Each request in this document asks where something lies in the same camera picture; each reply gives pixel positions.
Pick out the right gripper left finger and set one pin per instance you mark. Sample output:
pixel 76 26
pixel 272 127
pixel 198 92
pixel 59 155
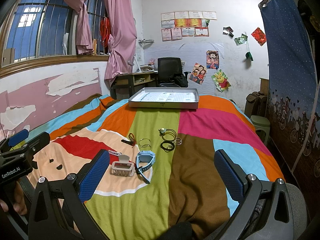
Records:
pixel 58 207

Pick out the pink curtain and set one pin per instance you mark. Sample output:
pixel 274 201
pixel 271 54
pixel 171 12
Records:
pixel 83 38
pixel 122 40

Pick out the red square paper decoration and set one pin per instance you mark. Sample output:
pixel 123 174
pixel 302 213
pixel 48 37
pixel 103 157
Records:
pixel 259 36

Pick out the wooden desk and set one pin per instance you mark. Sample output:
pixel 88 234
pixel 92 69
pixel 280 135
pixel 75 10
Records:
pixel 130 81

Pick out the anime character poster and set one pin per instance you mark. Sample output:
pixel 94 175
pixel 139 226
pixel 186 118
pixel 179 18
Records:
pixel 212 59

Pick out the colourful striped bedspread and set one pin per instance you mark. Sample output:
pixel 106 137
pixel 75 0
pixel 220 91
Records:
pixel 185 184

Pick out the winnie the pooh poster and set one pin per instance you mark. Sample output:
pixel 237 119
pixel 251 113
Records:
pixel 221 81

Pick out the person left hand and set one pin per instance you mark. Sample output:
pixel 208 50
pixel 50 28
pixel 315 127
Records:
pixel 14 194

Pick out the grey shallow tray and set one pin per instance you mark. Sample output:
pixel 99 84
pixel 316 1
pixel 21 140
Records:
pixel 164 97

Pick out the blue starry hanging cloth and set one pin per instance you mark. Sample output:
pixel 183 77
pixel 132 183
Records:
pixel 292 34

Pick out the pink curtain right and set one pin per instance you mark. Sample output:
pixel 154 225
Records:
pixel 122 40

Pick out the green plastic stool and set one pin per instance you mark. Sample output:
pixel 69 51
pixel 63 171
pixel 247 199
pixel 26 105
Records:
pixel 262 127

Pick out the barred window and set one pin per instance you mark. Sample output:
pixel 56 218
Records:
pixel 43 28

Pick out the black office chair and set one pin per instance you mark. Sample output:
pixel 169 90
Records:
pixel 170 73

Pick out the cartoon family poster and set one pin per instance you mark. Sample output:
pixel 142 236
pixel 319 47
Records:
pixel 198 74

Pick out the beige hair claw clip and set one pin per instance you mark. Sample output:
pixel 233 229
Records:
pixel 123 167

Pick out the dark brown bag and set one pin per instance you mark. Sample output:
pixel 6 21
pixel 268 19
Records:
pixel 256 103

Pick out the wall certificates cluster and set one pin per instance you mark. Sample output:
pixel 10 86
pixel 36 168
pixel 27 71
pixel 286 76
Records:
pixel 179 24

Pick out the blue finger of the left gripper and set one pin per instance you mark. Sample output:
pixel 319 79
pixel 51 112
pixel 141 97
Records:
pixel 18 137

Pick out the pink curtain left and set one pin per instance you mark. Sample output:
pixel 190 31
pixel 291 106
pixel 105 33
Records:
pixel 83 38

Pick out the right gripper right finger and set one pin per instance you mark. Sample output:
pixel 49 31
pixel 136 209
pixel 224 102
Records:
pixel 264 210

